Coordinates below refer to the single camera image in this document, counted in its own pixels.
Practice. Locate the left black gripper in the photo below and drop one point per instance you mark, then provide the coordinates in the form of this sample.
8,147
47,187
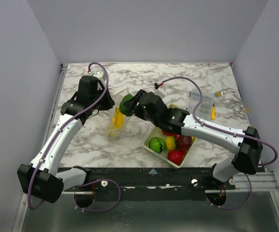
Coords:
110,103

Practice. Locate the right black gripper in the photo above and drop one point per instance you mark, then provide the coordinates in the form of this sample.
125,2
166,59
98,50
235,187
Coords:
137,102

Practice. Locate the green bell pepper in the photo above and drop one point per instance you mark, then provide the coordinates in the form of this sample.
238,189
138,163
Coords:
127,105

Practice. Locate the yellow banana bunch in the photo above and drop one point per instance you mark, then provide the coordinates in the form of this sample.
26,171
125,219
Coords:
118,119

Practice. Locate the clear zip top bag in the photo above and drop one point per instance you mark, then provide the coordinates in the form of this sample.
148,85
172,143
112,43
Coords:
110,131

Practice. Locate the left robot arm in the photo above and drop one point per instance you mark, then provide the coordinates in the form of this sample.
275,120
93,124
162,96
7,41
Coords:
40,178

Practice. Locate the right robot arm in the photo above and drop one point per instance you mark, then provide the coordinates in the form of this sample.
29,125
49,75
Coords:
244,145

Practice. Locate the pale green plastic basket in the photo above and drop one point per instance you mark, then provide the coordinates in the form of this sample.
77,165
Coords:
157,132

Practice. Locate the green watermelon toy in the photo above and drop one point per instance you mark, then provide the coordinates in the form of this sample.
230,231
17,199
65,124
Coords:
157,144

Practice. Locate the red bell pepper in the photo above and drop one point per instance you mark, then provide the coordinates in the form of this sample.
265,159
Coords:
167,133

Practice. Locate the yellow green mango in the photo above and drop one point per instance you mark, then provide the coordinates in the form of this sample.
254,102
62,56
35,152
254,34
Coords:
170,143

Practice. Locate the dark red mango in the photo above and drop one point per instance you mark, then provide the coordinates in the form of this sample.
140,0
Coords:
184,142

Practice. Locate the red apple toy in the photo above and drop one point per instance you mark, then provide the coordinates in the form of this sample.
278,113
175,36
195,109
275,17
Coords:
175,156

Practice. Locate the small yellow silver clip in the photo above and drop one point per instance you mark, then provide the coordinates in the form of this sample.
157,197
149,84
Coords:
219,94

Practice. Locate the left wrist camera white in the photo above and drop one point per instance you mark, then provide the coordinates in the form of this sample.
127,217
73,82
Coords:
100,75

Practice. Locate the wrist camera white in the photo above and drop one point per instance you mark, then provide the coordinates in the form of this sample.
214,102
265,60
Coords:
100,75
161,92

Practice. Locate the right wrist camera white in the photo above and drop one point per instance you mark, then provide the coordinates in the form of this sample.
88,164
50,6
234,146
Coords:
161,92

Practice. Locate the yellow handled cutter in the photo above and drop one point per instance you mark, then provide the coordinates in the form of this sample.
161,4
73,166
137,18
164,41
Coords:
213,113

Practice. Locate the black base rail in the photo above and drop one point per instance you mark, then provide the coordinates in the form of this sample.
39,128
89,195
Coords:
151,184

